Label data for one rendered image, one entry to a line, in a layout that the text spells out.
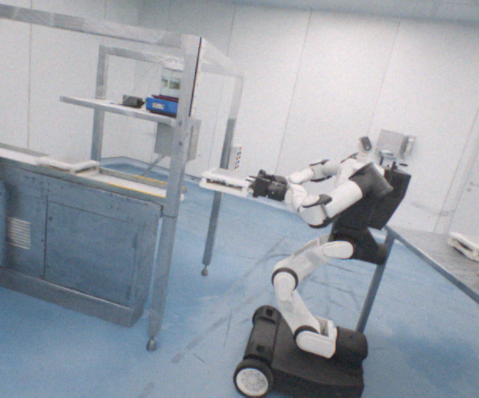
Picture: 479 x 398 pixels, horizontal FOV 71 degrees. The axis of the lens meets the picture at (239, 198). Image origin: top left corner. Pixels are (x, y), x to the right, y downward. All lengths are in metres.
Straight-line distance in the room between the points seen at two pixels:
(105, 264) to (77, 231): 0.25
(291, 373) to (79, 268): 1.34
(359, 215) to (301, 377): 0.86
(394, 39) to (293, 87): 1.42
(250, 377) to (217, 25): 5.10
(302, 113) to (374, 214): 3.69
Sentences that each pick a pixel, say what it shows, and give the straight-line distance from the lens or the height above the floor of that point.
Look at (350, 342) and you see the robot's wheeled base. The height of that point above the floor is 0.33.
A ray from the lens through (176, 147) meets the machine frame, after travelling 1.64.
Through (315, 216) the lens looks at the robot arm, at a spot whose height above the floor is 1.04.
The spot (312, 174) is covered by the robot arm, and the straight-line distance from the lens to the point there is 2.06.
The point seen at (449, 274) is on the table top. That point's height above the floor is 0.86.
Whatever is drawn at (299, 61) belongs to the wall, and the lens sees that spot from 5.35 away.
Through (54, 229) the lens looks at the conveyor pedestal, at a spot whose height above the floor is 0.51.
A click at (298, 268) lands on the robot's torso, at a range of 1.82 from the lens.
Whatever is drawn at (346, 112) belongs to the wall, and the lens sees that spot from 5.14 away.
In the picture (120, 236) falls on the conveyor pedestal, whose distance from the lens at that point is 2.03.
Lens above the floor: 1.40
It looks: 15 degrees down
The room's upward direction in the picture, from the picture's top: 11 degrees clockwise
